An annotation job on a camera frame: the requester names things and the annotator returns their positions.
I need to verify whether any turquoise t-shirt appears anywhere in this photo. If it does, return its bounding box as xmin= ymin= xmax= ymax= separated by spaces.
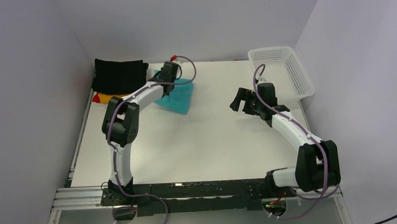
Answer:
xmin=154 ymin=82 xmax=194 ymax=114

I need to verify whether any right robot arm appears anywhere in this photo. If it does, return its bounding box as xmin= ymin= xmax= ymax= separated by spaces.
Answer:
xmin=229 ymin=83 xmax=341 ymax=192

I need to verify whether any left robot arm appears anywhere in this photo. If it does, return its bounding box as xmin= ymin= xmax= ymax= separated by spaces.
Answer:
xmin=102 ymin=61 xmax=182 ymax=196

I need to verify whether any white plastic basket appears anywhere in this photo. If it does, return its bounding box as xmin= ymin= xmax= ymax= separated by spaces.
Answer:
xmin=248 ymin=46 xmax=315 ymax=103

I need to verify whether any folded black t-shirt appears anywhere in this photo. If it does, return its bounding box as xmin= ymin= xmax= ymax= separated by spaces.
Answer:
xmin=92 ymin=58 xmax=148 ymax=95

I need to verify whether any folded yellow t-shirt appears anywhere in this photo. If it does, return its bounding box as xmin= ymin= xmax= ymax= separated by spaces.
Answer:
xmin=96 ymin=92 xmax=127 ymax=105

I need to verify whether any folded red t-shirt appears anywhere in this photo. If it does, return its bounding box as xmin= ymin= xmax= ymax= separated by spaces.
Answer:
xmin=92 ymin=94 xmax=101 ymax=104

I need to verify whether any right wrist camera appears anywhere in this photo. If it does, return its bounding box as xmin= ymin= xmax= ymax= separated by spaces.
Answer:
xmin=255 ymin=76 xmax=266 ymax=84

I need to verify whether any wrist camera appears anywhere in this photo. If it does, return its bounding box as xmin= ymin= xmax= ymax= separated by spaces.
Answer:
xmin=170 ymin=55 xmax=184 ymax=65
xmin=255 ymin=76 xmax=266 ymax=84

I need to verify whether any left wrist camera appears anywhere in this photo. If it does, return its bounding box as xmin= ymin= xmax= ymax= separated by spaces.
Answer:
xmin=170 ymin=55 xmax=184 ymax=65

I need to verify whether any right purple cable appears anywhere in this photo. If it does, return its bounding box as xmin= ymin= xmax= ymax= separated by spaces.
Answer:
xmin=252 ymin=61 xmax=342 ymax=222

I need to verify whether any purple cable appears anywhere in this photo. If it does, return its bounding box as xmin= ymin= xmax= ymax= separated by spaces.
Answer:
xmin=104 ymin=54 xmax=203 ymax=224
xmin=252 ymin=61 xmax=342 ymax=222

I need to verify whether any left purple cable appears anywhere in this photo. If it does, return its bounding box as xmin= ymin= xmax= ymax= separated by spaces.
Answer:
xmin=104 ymin=54 xmax=203 ymax=224

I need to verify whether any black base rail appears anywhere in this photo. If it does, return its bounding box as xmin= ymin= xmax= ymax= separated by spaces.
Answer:
xmin=101 ymin=178 xmax=294 ymax=217

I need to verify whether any aluminium frame rail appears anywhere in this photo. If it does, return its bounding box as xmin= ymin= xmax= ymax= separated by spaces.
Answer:
xmin=48 ymin=91 xmax=102 ymax=224

